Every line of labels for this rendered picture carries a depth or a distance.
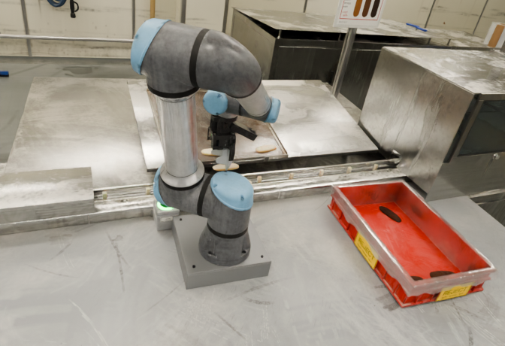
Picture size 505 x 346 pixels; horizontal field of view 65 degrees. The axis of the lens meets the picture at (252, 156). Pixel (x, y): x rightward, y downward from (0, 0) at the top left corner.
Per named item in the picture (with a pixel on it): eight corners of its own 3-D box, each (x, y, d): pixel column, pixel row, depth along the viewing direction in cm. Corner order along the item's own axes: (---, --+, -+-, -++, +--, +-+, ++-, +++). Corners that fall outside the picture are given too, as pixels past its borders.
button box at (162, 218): (154, 240, 126) (155, 213, 121) (150, 223, 132) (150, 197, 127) (179, 236, 129) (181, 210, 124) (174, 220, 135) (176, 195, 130)
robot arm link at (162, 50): (201, 226, 108) (194, 46, 70) (152, 210, 111) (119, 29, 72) (217, 194, 116) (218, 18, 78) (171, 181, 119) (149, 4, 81)
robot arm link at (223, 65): (264, 31, 71) (284, 95, 119) (207, 19, 73) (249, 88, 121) (247, 92, 70) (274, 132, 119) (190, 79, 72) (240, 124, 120)
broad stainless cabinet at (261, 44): (256, 145, 351) (276, 28, 299) (220, 97, 432) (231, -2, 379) (419, 134, 426) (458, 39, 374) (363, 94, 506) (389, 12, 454)
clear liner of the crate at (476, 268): (400, 312, 111) (412, 288, 106) (322, 204, 149) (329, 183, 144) (488, 292, 122) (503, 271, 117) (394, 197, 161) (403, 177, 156)
